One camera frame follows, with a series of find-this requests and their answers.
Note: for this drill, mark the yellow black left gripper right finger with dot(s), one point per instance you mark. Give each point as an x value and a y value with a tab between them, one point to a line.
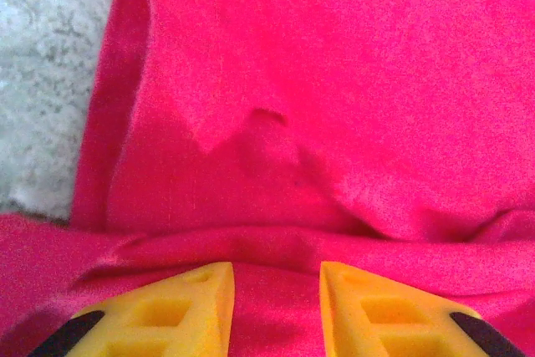
342	302

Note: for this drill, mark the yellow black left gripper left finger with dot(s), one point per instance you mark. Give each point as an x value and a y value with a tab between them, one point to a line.
209	302

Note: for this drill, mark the red t-shirt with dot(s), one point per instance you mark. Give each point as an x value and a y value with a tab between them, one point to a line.
334	81

